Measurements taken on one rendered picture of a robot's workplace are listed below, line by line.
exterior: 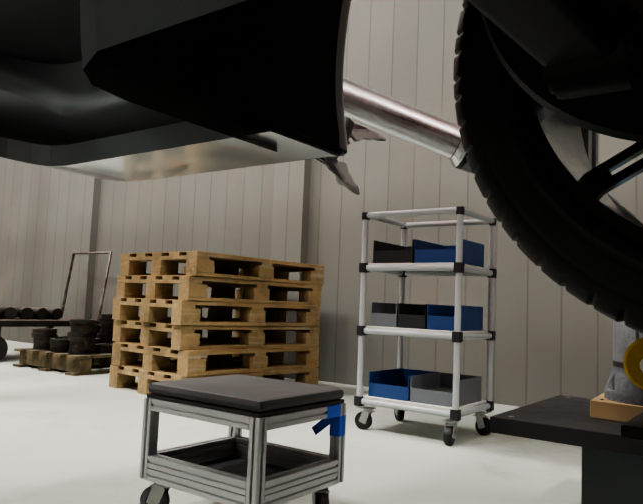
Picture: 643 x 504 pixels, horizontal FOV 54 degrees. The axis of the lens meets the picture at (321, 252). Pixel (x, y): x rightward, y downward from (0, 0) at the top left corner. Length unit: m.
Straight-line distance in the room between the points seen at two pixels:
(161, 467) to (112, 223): 5.14
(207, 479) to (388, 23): 3.90
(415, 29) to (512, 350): 2.32
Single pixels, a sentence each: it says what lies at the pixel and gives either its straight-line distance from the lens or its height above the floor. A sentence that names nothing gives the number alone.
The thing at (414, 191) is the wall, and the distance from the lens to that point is 4.43.
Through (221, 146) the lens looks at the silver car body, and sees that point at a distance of 0.77.
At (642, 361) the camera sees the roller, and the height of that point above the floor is 0.51.
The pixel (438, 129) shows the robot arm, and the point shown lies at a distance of 1.60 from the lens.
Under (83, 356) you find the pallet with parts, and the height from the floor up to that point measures 0.13.
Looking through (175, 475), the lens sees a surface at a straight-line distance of 1.68.
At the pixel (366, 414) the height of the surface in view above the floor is 0.07.
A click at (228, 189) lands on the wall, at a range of 5.52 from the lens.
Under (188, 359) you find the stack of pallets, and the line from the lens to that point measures 3.58.
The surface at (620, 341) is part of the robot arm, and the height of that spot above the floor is 0.50.
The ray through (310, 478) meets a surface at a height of 0.13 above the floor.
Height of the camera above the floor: 0.56
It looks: 5 degrees up
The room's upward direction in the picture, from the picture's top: 2 degrees clockwise
